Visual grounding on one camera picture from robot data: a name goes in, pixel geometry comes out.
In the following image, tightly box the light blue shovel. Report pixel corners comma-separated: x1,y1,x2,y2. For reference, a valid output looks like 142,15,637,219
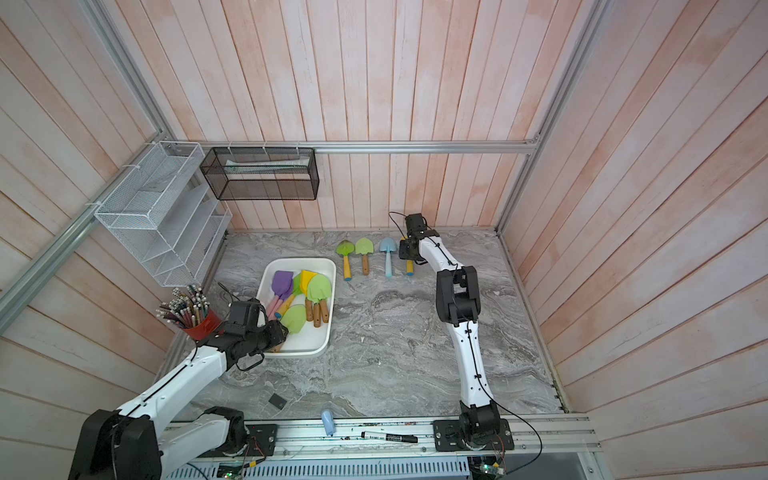
379,237,398,278

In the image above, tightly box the green spade wooden handle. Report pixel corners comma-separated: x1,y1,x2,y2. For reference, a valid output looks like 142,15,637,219
272,304,307,353

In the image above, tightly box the olive green pointed shovel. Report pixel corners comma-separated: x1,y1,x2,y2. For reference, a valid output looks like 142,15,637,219
355,238,374,276

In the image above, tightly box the green shovel yellow handle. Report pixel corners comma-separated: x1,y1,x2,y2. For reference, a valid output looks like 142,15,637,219
336,240,355,281

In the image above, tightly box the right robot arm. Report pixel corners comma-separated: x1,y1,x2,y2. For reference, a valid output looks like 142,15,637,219
399,213,501,448

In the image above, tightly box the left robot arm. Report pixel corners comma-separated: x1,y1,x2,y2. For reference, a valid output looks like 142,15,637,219
69,299,289,479

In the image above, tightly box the purple shovel square blade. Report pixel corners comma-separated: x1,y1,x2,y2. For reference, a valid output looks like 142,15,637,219
267,270,294,320

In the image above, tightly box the white plastic storage box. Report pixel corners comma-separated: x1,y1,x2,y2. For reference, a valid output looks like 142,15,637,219
255,257,337,358

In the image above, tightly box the light green shovel wide blade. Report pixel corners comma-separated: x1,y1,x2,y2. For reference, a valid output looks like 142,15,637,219
307,274,332,328

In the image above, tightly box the red cup of pencils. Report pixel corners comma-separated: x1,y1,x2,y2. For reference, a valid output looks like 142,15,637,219
155,284,223,342

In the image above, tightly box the small black square piece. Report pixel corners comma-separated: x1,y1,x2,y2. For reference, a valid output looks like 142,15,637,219
268,393,287,410

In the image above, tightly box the light blue small cylinder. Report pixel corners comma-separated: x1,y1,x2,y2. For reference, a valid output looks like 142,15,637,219
321,409,336,437

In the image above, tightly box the black marker pen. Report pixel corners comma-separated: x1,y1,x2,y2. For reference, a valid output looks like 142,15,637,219
360,431,419,444

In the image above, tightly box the white wire mesh shelf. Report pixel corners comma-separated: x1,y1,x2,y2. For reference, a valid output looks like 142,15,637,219
95,141,232,288

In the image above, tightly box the black mesh wall basket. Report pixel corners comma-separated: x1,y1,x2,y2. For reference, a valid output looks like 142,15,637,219
201,146,320,201

